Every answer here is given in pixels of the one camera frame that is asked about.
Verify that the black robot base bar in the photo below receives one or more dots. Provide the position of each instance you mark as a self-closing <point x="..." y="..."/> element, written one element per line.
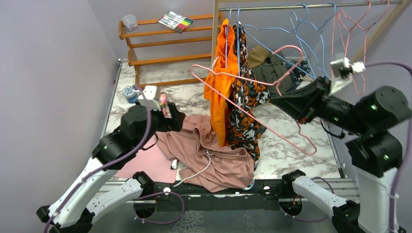
<point x="263" y="195"/>

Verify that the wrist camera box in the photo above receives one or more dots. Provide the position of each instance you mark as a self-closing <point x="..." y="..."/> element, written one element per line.
<point x="342" y="72"/>
<point x="149" y="97"/>

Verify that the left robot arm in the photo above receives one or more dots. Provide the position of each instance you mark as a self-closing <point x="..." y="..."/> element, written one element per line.
<point x="78" y="209"/>

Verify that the pink floral bottle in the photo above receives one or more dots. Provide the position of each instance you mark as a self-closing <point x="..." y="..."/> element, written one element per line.
<point x="163" y="102"/>

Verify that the wooden shelf rack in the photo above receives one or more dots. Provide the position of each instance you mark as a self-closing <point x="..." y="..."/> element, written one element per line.
<point x="154" y="44"/>

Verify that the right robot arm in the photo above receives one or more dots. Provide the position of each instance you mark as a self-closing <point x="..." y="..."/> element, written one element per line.
<point x="375" y="153"/>

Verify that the camouflage orange black shorts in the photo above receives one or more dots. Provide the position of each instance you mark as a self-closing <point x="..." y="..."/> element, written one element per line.
<point x="245" y="132"/>

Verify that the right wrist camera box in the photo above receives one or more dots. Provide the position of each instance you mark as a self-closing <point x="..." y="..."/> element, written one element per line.
<point x="342" y="72"/>

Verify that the pink shorts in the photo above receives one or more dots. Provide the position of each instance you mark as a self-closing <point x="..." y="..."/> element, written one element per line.
<point x="207" y="164"/>

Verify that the blue hanger holding shorts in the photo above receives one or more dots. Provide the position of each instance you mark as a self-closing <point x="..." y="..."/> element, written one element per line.
<point x="237" y="42"/>

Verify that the clear plastic toy package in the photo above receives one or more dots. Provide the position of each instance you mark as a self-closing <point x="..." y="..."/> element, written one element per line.
<point x="250" y="185"/>

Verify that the metal hanging rod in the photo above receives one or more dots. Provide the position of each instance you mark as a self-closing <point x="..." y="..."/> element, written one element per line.
<point x="325" y="5"/>

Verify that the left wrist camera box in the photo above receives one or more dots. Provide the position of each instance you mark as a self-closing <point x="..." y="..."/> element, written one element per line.
<point x="149" y="97"/>

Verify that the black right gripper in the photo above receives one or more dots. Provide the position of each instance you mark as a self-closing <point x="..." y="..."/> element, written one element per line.
<point x="305" y="102"/>

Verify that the marker pen set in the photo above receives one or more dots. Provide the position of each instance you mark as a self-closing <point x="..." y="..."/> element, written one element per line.
<point x="175" y="22"/>

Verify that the pink clipboard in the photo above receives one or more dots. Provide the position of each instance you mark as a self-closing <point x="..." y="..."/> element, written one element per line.
<point x="153" y="162"/>

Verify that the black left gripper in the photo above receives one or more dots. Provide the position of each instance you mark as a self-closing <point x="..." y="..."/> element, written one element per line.
<point x="174" y="124"/>

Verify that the tan folded garment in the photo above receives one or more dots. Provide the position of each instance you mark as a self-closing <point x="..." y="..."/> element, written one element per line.
<point x="257" y="55"/>

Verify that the olive green garment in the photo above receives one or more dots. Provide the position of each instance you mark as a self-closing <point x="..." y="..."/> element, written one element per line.
<point x="270" y="70"/>

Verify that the clear plastic cup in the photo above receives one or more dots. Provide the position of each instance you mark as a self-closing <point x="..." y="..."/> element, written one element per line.
<point x="130" y="23"/>

